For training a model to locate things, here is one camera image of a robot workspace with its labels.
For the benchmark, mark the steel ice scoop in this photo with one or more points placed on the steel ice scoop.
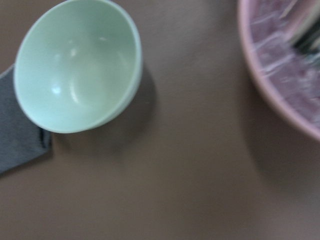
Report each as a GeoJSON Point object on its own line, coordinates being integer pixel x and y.
{"type": "Point", "coordinates": [302, 24]}

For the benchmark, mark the mint green bowl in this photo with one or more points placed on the mint green bowl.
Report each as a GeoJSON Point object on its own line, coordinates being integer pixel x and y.
{"type": "Point", "coordinates": [79, 66]}

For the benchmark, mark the pink bowl with ice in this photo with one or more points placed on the pink bowl with ice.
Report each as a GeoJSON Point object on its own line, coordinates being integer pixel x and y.
{"type": "Point", "coordinates": [288, 79]}

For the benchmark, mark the grey folded cloth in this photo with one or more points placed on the grey folded cloth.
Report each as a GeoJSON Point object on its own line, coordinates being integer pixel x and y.
{"type": "Point", "coordinates": [21, 140]}

